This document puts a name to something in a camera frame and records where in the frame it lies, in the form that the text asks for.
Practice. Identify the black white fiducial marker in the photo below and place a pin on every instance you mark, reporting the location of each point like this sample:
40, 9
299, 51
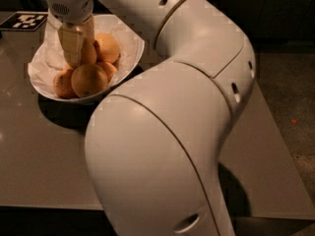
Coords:
24, 21

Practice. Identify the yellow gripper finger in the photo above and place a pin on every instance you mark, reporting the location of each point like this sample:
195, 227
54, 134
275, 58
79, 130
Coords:
71, 38
88, 28

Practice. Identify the white bowl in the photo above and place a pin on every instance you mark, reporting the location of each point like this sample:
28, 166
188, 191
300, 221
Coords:
133, 54

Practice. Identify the orange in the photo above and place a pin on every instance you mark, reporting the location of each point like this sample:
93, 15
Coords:
62, 84
88, 79
107, 48
108, 68
88, 53

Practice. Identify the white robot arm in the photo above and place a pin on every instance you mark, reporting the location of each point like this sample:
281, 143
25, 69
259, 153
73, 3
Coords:
153, 144

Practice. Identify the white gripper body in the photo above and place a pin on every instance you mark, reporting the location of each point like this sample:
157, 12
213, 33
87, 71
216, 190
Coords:
70, 8

